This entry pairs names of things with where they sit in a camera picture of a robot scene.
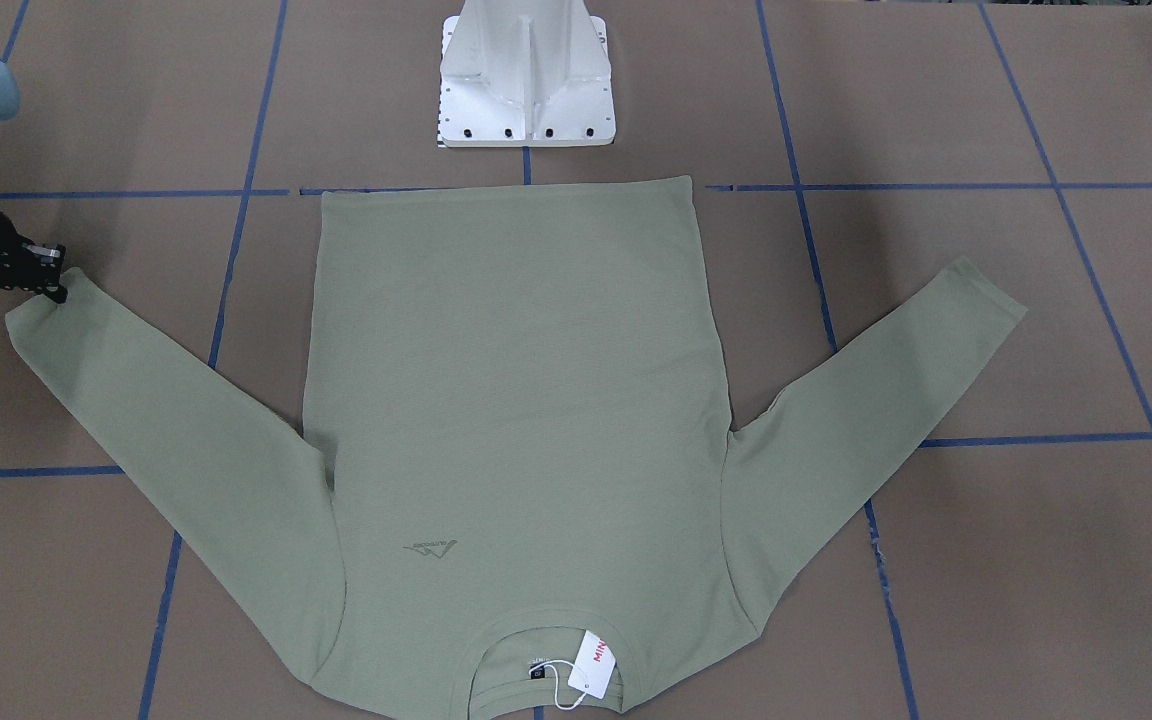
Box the olive green long-sleeve shirt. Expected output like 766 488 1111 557
5 176 1026 719

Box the white paper hang tag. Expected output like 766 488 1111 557
564 630 617 700

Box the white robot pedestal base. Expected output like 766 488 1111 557
435 1 617 149

